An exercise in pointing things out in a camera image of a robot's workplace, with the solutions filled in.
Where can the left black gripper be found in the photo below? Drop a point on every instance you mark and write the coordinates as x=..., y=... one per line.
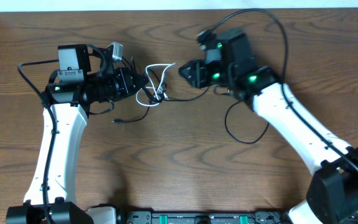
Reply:
x=127, y=85

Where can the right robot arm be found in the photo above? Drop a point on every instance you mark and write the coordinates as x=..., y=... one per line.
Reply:
x=332, y=196

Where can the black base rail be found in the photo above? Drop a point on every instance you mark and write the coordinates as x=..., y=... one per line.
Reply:
x=197, y=217

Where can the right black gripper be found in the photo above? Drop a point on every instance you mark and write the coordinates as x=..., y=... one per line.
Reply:
x=199, y=70

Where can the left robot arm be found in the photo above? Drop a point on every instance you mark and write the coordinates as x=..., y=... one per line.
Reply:
x=86, y=74

